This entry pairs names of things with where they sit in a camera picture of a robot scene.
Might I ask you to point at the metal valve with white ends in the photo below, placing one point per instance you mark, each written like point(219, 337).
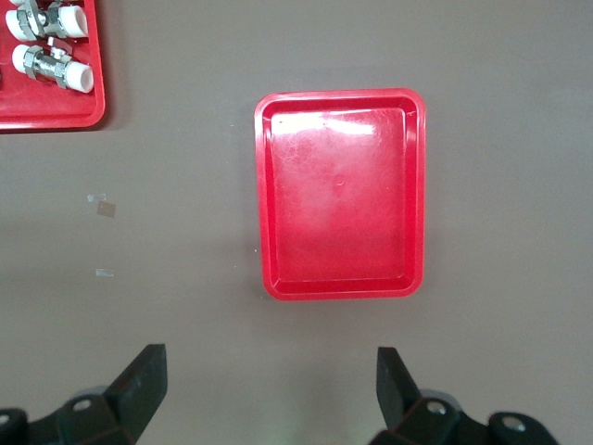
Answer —
point(69, 21)
point(46, 67)

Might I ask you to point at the brown tape patch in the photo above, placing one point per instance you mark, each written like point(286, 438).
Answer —
point(107, 209)

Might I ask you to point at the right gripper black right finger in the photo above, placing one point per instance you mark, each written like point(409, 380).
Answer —
point(398, 389)

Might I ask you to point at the clear tape scrap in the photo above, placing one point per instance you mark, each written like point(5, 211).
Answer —
point(104, 272)
point(97, 197)

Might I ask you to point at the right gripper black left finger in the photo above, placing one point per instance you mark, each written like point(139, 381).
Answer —
point(139, 380)

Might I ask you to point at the empty red plastic tray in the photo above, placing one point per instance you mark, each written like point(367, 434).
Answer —
point(340, 208)

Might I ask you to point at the red tray holding valves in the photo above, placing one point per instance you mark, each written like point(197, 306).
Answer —
point(46, 111)

